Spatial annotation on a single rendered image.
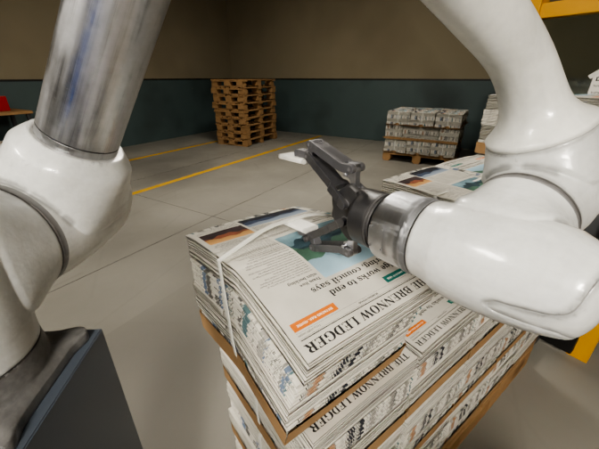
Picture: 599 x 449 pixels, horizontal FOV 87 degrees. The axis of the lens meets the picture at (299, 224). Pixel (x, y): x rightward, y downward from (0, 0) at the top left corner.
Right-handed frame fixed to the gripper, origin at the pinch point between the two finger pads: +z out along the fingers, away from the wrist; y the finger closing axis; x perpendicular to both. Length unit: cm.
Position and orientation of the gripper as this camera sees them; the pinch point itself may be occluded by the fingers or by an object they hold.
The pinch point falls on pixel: (292, 190)
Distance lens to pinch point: 55.7
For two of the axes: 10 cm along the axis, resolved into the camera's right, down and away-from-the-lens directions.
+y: 0.3, 9.2, 3.9
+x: 8.0, -2.6, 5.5
